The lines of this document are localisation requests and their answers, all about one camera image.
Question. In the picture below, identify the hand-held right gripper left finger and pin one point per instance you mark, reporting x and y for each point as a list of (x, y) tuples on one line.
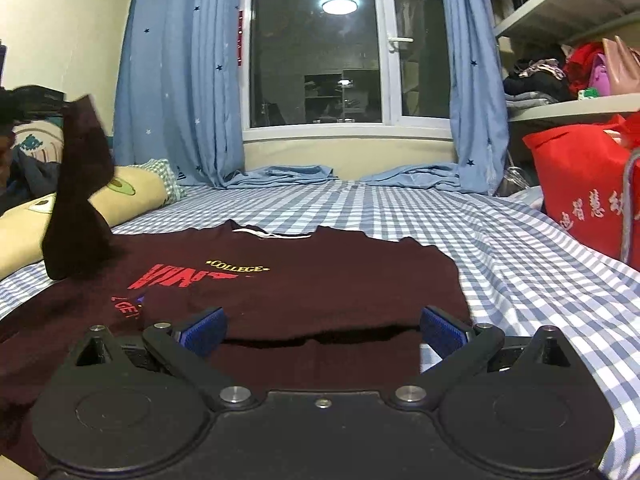
[(206, 331)]

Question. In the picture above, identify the yellow avocado print pillow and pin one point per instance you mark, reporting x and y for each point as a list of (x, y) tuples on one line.
[(135, 195)]

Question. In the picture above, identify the blue star print curtain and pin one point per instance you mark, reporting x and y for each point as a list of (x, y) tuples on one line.
[(475, 110), (175, 85)]

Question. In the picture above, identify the blue checkered bed sheet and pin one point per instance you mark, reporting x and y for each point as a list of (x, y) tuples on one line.
[(525, 270)]

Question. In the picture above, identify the white shelf unit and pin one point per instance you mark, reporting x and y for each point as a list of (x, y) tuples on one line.
[(560, 10)]

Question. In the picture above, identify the white framed window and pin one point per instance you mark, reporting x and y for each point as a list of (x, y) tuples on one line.
[(310, 35)]

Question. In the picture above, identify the red window sticker strip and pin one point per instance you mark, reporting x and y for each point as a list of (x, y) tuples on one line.
[(240, 40)]

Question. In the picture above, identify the maroon printed t-shirt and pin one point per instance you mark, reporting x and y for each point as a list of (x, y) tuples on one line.
[(300, 300)]

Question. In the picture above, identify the red cloth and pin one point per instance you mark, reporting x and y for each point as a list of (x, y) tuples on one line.
[(582, 65)]

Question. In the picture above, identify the clear plastic wrap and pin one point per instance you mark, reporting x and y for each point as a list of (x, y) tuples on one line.
[(514, 180)]

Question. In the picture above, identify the bent metal tube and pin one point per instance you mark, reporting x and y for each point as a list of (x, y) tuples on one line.
[(625, 200)]

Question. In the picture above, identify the dark clothes pile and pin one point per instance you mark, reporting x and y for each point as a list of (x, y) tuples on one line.
[(535, 82)]

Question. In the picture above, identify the patterned cushion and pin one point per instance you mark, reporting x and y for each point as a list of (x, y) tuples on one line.
[(35, 140)]

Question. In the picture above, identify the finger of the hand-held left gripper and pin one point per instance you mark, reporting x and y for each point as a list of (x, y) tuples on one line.
[(46, 98)]

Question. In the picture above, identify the red fabric tote bag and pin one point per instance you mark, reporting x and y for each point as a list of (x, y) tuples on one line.
[(575, 185), (631, 130)]

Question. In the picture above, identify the folded grey jeans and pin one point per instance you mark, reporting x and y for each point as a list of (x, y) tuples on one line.
[(525, 100)]

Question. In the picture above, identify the pink handbag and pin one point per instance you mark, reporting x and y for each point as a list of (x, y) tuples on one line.
[(622, 67)]

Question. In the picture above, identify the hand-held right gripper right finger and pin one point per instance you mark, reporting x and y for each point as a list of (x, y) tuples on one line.
[(441, 330)]

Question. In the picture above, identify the green and white toy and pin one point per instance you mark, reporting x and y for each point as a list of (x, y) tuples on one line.
[(588, 93)]

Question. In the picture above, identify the dark blue cloth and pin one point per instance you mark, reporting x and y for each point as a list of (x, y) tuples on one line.
[(27, 180)]

